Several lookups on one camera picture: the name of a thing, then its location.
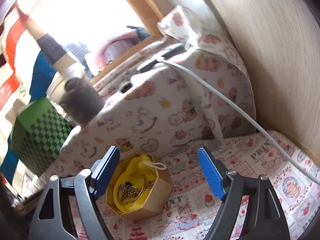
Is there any gold octagonal jewelry box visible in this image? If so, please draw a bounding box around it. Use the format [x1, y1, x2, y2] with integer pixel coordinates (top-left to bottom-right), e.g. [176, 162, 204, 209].
[106, 153, 173, 221]

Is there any christmas print cloth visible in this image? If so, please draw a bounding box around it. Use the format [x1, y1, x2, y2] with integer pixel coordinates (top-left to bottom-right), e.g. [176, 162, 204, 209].
[97, 131, 319, 239]

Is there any yellow cloth in box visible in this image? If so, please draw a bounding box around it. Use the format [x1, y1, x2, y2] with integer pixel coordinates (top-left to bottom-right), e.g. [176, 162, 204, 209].
[112, 154, 158, 213]

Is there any green checkered tissue box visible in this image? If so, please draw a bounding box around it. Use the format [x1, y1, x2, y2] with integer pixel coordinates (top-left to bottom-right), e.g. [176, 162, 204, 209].
[10, 97, 73, 176]

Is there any clear plastic jar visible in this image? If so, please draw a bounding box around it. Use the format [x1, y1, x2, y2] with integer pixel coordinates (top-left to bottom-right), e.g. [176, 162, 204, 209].
[47, 63, 105, 127]

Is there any green black marker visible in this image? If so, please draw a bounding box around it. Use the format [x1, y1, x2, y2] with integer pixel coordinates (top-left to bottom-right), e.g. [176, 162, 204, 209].
[119, 81, 132, 94]

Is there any teddy bear print cloth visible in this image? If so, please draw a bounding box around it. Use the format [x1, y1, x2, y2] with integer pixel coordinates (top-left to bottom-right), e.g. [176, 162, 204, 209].
[59, 6, 256, 173]

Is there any striped curtain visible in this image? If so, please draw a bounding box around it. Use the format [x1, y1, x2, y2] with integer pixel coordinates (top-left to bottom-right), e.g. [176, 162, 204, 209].
[1, 8, 77, 178]

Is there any dark flat device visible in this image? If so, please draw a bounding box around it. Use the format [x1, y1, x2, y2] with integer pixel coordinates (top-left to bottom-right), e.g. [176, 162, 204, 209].
[136, 43, 185, 74]

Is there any white cable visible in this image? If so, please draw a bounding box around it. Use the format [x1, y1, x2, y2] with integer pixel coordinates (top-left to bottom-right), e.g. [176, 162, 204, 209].
[141, 57, 320, 185]

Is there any wooden window frame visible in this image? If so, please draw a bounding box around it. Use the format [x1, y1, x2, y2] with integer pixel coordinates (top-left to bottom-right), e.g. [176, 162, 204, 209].
[91, 0, 173, 85]

